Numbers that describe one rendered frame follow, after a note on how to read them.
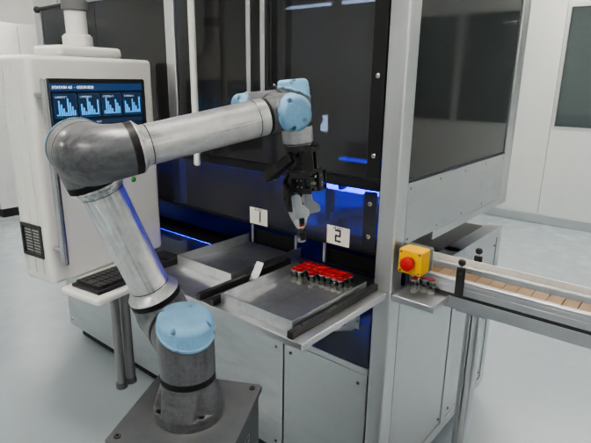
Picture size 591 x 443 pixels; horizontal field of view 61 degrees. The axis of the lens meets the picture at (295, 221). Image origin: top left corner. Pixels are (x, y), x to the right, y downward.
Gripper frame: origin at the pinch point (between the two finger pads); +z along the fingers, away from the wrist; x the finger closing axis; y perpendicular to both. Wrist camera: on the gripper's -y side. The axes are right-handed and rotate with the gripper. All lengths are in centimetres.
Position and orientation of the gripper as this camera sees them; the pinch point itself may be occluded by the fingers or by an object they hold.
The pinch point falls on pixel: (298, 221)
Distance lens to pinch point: 129.5
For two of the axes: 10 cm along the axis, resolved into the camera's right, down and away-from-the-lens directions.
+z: 0.9, 9.6, 2.8
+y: 8.0, 1.0, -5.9
